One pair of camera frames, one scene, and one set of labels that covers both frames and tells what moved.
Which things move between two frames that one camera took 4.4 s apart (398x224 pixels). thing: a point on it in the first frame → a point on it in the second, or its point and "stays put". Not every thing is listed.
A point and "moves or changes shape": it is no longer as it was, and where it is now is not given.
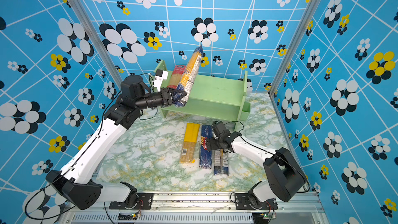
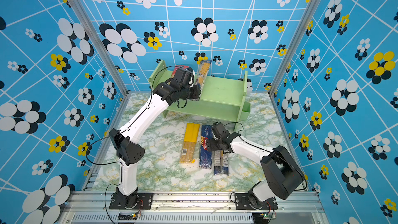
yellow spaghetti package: (188, 152) stays put
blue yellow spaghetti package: (188, 76) moves or changes shape
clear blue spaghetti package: (221, 165) stays put
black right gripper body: (215, 143) stays put
